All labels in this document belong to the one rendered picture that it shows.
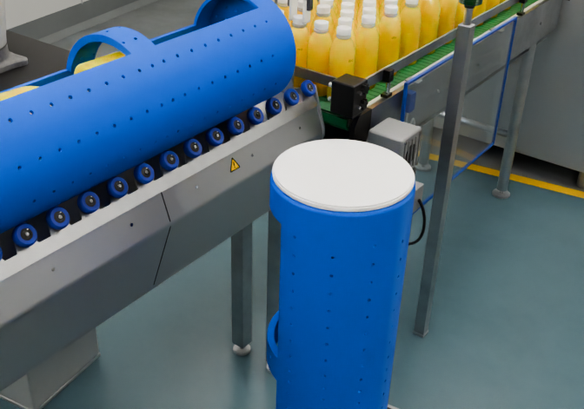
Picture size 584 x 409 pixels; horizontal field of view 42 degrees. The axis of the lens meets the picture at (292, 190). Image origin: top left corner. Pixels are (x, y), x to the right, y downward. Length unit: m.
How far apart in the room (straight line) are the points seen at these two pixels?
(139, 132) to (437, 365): 1.46
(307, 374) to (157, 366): 1.02
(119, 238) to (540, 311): 1.78
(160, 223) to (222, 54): 0.39
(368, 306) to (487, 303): 1.44
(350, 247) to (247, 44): 0.57
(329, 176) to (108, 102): 0.44
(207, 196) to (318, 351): 0.45
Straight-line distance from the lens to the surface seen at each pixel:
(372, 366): 1.65
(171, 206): 1.70
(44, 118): 1.41
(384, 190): 1.44
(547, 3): 3.31
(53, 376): 2.49
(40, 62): 2.11
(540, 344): 2.81
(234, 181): 1.83
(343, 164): 1.52
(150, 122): 1.55
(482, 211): 3.48
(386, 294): 1.54
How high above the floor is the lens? 1.75
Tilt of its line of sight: 30 degrees down
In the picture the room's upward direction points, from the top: 2 degrees clockwise
